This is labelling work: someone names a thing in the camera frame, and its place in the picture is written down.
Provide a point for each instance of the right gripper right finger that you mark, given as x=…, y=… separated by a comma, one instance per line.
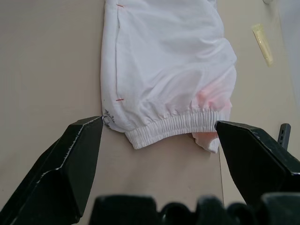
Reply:
x=255, y=164

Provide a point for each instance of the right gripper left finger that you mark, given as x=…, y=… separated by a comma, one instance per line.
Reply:
x=54, y=178

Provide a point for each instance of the white garment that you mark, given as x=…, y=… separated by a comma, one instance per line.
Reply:
x=164, y=58

